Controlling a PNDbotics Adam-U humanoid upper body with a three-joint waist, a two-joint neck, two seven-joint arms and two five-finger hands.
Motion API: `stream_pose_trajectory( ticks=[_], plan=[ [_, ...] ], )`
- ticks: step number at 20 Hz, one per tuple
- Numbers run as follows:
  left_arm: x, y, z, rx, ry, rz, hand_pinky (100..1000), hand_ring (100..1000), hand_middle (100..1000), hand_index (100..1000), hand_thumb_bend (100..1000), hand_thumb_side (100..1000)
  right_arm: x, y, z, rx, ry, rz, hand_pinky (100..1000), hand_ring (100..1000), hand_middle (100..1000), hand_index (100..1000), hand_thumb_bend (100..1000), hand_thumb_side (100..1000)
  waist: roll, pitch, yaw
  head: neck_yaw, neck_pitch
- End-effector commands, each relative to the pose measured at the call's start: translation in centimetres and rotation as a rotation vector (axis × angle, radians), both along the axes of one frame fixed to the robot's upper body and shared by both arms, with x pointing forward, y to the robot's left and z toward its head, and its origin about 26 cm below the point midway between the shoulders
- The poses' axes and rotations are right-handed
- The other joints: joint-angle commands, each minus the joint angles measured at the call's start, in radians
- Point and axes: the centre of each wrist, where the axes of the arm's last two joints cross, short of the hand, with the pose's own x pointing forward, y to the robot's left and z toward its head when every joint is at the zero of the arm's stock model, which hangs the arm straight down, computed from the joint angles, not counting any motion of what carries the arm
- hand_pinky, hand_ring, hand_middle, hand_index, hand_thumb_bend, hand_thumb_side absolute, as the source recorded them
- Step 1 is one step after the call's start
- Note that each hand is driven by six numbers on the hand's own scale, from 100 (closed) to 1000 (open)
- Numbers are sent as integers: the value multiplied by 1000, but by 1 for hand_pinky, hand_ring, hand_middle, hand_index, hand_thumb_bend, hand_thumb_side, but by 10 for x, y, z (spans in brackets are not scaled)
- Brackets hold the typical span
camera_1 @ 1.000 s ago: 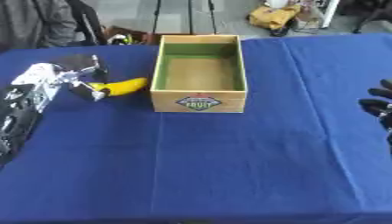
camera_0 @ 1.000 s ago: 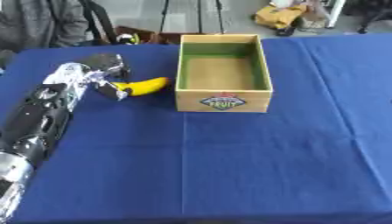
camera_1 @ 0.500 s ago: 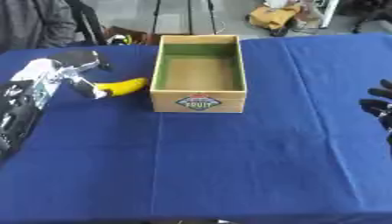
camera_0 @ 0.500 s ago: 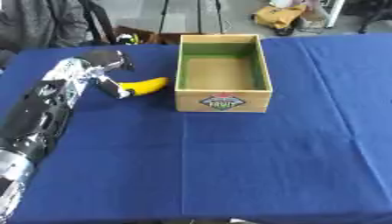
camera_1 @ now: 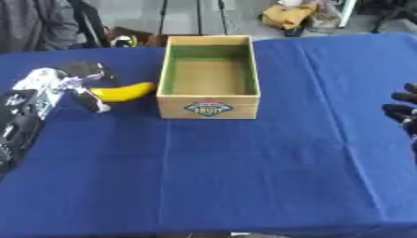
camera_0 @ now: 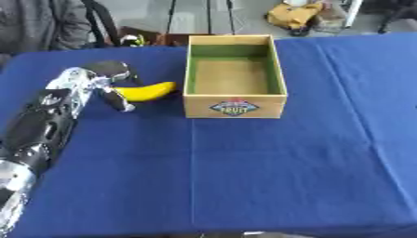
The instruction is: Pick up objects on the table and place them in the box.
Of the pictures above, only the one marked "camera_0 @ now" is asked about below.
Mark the black chair base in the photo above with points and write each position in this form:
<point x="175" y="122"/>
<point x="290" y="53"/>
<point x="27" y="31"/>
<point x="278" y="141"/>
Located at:
<point x="395" y="17"/>

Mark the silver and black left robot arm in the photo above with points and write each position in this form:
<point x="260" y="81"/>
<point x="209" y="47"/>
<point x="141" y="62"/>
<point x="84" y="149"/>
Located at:
<point x="43" y="124"/>

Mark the person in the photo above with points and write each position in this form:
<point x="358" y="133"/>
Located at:
<point x="38" y="24"/>

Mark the black chair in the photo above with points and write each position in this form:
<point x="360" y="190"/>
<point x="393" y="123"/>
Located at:
<point x="103" y="23"/>

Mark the white post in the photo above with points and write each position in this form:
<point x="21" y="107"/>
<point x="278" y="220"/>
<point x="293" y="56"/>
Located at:
<point x="353" y="12"/>

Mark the tan cardboard box green inside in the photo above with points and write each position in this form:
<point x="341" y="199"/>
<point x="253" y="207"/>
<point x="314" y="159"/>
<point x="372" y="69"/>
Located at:
<point x="234" y="76"/>

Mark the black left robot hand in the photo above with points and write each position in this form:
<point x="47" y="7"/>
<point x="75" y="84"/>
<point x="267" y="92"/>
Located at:
<point x="111" y="70"/>

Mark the yellow toy banana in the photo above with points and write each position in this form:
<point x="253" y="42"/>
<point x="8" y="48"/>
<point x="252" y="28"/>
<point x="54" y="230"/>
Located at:
<point x="145" y="91"/>

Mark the black tripod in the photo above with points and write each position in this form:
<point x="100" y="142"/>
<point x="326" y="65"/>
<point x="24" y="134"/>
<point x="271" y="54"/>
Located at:
<point x="206" y="17"/>

